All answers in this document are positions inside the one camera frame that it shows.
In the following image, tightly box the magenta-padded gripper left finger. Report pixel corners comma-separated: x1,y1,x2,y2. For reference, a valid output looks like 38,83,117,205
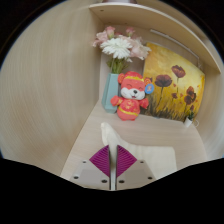
71,144,112,191

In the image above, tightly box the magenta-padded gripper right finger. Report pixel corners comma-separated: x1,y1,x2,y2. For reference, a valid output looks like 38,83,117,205
115,144,157,191

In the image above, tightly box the cream white towel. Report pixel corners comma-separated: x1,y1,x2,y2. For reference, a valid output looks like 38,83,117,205
100,121,178,191

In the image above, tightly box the red plush bear toy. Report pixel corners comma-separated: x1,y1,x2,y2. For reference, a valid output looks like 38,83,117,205
110,70,155,122

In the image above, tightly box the teal flower vase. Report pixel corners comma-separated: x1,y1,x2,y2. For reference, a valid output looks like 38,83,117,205
101,73,121,114

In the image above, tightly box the yellow poppy flower painting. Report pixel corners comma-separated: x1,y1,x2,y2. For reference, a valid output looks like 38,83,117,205
141,42,206,122

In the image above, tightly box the pink and white flower bouquet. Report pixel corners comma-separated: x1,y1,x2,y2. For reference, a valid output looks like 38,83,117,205
92,25,152,75

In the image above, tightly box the white light bar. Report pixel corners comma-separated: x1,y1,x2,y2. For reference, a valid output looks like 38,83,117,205
149,28,203,68

